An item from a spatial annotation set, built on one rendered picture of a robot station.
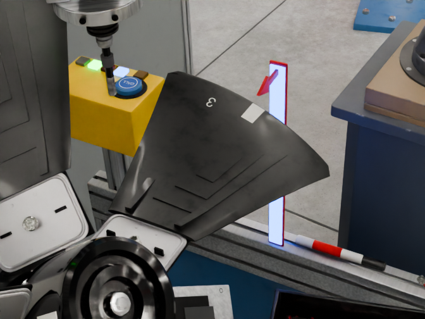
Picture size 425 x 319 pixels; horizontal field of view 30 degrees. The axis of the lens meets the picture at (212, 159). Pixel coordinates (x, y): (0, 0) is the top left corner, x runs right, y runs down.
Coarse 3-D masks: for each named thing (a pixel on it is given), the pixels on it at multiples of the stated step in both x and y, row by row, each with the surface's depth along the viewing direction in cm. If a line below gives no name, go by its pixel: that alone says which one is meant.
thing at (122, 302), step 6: (114, 294) 68; (120, 294) 68; (126, 294) 69; (114, 300) 68; (120, 300) 68; (126, 300) 68; (114, 306) 67; (120, 306) 68; (126, 306) 68; (114, 312) 67; (120, 312) 68; (126, 312) 68
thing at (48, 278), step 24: (96, 240) 68; (120, 240) 69; (48, 264) 69; (72, 264) 66; (96, 264) 68; (120, 264) 70; (144, 264) 71; (48, 288) 66; (72, 288) 65; (96, 288) 67; (120, 288) 69; (144, 288) 70; (168, 288) 71; (48, 312) 65; (72, 312) 64; (96, 312) 66; (144, 312) 69; (168, 312) 71
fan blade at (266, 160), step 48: (192, 96) 94; (240, 96) 96; (144, 144) 89; (192, 144) 89; (240, 144) 90; (288, 144) 92; (144, 192) 83; (192, 192) 83; (240, 192) 85; (288, 192) 87; (192, 240) 79
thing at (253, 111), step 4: (252, 104) 95; (248, 108) 94; (252, 108) 95; (256, 108) 95; (260, 108) 95; (248, 112) 94; (252, 112) 94; (256, 112) 94; (260, 112) 95; (244, 116) 93; (248, 116) 93; (252, 116) 94; (256, 116) 94; (248, 120) 93; (252, 120) 93
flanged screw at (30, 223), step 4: (28, 216) 71; (32, 216) 71; (24, 220) 70; (28, 220) 70; (32, 220) 70; (36, 220) 71; (24, 224) 70; (28, 224) 71; (32, 224) 70; (36, 224) 71; (24, 228) 70; (28, 228) 70; (32, 228) 70
